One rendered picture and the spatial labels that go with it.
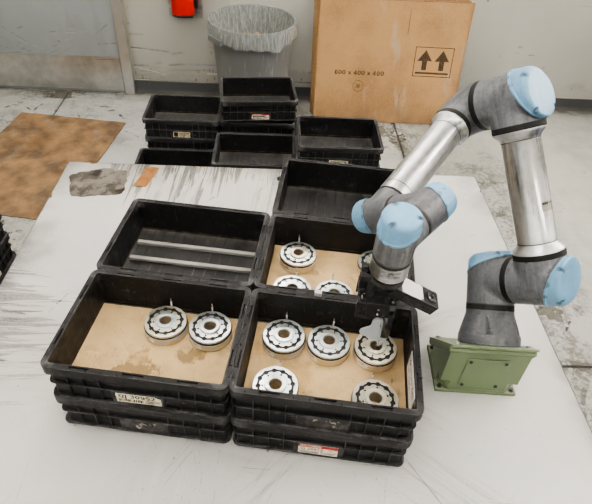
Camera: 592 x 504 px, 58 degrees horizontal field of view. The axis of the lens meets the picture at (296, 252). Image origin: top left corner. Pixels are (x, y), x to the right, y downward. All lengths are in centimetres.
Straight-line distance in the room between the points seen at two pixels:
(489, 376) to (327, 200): 74
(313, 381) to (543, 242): 60
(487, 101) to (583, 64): 342
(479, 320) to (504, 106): 50
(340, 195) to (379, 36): 227
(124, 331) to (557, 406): 111
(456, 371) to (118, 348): 83
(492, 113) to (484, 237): 76
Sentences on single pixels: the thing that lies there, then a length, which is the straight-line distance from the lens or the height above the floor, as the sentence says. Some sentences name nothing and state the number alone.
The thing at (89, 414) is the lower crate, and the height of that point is 76.
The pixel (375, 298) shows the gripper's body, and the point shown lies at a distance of 110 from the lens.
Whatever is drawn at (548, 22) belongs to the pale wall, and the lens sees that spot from 446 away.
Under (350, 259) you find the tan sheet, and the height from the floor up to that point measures 83.
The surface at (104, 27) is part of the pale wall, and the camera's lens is 424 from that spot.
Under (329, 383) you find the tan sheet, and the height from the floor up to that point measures 83.
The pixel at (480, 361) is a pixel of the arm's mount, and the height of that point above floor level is 83.
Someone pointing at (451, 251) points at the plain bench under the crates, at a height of 70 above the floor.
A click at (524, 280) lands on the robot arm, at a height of 103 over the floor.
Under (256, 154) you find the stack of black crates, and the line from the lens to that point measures 285.
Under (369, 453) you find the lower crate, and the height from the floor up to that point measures 74.
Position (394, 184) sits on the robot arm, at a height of 124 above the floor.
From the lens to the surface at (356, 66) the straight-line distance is 397.
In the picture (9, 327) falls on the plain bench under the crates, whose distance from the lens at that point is 168.
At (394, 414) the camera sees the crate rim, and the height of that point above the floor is 92.
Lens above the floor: 188
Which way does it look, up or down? 42 degrees down
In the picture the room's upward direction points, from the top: 4 degrees clockwise
